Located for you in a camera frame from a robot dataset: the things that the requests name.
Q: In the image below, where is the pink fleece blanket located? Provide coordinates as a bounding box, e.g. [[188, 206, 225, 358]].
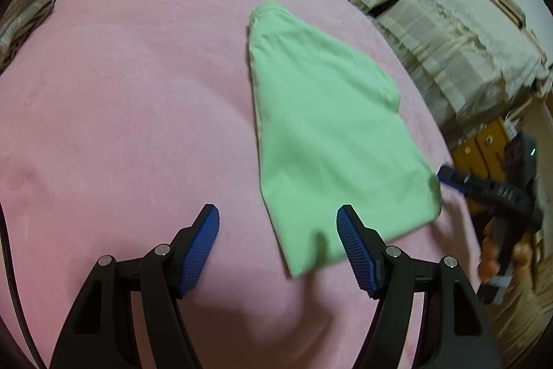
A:
[[0, 0, 487, 369]]

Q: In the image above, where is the yellow wooden cabinet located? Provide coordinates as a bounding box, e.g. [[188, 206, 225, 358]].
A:
[[451, 118, 525, 197]]

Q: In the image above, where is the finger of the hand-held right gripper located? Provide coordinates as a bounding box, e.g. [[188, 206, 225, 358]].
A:
[[437, 166, 471, 194]]

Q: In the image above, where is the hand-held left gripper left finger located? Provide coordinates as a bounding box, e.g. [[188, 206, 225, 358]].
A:
[[49, 203, 221, 369]]

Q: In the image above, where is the person's right hand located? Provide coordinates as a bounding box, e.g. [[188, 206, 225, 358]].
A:
[[479, 220, 534, 283]]

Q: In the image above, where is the beige lace-covered furniture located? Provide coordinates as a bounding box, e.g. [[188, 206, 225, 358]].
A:
[[330, 0, 553, 128]]

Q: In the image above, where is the black cable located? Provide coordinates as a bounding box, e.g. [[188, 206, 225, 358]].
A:
[[0, 200, 41, 369]]

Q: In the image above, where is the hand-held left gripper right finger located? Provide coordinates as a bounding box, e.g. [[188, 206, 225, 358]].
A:
[[336, 204, 504, 369]]

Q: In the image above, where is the pile of folded grey clothes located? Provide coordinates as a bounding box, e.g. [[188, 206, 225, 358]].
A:
[[0, 0, 62, 65]]

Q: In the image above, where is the light green t-shirt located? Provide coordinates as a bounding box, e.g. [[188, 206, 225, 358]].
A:
[[247, 0, 442, 278]]

